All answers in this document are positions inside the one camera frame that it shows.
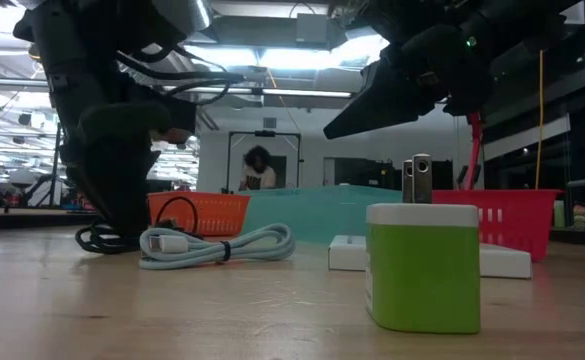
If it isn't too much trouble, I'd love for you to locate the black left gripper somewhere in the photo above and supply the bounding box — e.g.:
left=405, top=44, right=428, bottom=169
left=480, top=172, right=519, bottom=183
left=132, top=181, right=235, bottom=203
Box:
left=49, top=74, right=197, bottom=236

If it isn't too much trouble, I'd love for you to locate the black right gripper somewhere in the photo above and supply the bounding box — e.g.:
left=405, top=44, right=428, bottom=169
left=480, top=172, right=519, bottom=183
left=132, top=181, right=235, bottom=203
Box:
left=323, top=24, right=493, bottom=140

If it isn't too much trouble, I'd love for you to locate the black cable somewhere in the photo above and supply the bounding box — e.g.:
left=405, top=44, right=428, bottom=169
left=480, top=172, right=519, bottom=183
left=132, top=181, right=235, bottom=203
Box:
left=75, top=195, right=199, bottom=255

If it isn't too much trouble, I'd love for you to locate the light blue cable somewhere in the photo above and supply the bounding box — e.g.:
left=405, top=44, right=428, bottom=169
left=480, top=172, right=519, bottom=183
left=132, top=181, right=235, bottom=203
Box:
left=139, top=222, right=296, bottom=271

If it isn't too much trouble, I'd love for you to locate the white card reader box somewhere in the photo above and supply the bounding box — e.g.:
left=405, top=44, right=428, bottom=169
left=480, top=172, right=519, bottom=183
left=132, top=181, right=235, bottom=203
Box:
left=327, top=234, right=533, bottom=280

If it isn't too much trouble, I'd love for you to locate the green white wall charger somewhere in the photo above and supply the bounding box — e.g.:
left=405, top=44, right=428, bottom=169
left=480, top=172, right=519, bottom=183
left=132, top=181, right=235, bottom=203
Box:
left=365, top=153, right=482, bottom=335

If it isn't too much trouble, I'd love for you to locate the teal translucent plastic bin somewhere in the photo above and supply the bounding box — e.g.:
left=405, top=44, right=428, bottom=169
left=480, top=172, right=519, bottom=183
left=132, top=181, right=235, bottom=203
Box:
left=241, top=185, right=421, bottom=245

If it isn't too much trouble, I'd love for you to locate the white round background object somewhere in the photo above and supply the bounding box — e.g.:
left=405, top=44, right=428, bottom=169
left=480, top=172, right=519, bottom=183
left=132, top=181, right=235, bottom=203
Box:
left=9, top=168, right=37, bottom=194

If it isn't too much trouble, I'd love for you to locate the background work table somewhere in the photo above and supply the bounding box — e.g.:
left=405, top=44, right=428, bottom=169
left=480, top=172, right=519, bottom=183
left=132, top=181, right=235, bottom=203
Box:
left=0, top=207, right=98, bottom=232

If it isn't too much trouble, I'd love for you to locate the orange plastic basket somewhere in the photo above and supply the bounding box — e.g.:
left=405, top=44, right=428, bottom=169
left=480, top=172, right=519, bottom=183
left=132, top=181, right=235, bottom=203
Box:
left=146, top=191, right=251, bottom=238

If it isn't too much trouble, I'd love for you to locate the person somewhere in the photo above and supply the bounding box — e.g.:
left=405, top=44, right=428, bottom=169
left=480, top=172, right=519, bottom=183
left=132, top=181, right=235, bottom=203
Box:
left=239, top=145, right=278, bottom=192

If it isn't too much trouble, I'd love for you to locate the red plastic basket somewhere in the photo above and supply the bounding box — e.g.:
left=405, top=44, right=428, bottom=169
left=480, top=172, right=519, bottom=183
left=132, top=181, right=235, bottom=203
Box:
left=430, top=188, right=564, bottom=263

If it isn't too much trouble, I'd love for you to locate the small toy figure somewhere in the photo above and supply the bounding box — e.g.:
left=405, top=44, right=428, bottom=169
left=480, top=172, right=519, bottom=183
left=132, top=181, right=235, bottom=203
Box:
left=569, top=202, right=585, bottom=231

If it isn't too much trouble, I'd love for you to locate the black background station frame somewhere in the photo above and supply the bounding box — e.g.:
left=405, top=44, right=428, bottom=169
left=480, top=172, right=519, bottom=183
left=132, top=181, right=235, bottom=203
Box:
left=225, top=130, right=304, bottom=195

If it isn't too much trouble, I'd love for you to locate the silver ceiling duct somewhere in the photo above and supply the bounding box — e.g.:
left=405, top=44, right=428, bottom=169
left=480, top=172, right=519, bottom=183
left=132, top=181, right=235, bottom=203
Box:
left=151, top=0, right=213, bottom=36

